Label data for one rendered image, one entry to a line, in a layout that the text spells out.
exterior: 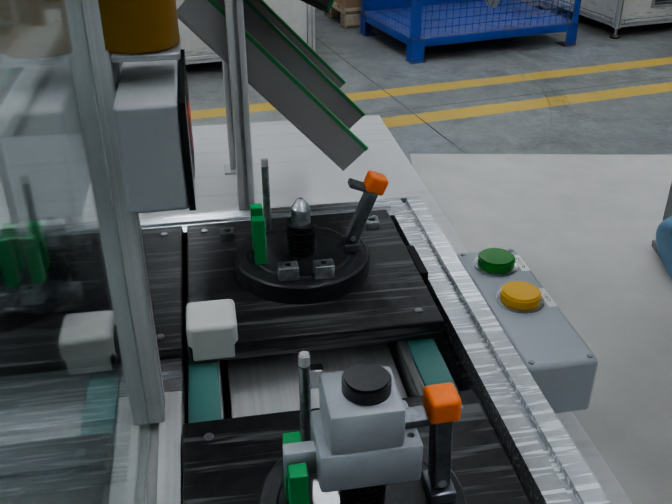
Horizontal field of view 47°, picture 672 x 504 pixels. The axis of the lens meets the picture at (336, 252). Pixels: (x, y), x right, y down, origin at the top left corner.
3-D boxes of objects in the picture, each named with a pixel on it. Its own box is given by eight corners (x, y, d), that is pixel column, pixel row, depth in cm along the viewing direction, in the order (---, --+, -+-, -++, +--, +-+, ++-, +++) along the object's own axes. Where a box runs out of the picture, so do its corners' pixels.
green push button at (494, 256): (505, 261, 86) (507, 245, 85) (519, 279, 83) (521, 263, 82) (471, 264, 85) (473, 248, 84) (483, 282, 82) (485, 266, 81)
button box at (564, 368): (508, 291, 90) (514, 245, 87) (589, 410, 72) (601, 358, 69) (451, 297, 89) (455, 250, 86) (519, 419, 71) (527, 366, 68)
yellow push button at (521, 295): (530, 294, 80) (532, 278, 79) (545, 316, 77) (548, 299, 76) (493, 298, 79) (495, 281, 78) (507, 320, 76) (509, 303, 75)
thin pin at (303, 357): (311, 443, 56) (309, 349, 52) (312, 451, 55) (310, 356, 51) (300, 444, 56) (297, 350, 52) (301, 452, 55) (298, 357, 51)
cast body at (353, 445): (404, 432, 52) (409, 349, 48) (421, 481, 48) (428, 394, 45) (280, 448, 51) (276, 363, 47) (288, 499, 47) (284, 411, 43)
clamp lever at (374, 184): (357, 236, 82) (385, 173, 79) (361, 245, 80) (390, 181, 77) (326, 228, 81) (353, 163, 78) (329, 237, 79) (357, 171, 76)
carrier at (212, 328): (386, 223, 94) (389, 126, 88) (443, 338, 74) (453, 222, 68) (186, 240, 91) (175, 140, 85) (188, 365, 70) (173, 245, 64)
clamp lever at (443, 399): (448, 466, 52) (453, 379, 49) (457, 488, 51) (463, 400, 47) (397, 474, 52) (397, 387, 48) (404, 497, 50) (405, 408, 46)
